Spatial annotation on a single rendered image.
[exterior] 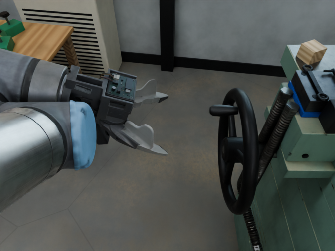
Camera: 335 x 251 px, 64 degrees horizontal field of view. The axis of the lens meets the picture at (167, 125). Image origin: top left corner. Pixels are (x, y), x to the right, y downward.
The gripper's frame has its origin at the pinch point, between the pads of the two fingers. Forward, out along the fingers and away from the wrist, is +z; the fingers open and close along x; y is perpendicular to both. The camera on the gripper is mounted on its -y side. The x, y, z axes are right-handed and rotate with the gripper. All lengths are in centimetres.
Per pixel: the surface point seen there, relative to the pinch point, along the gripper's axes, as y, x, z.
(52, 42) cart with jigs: -58, 90, -44
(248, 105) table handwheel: 8.9, 2.1, 13.4
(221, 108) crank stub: 5.3, 3.2, 9.6
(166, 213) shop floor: -86, 19, 31
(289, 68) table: 6.9, 24.5, 32.7
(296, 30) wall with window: -22, 128, 97
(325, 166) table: 6.4, -6.4, 31.0
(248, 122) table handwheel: 8.2, -1.9, 13.0
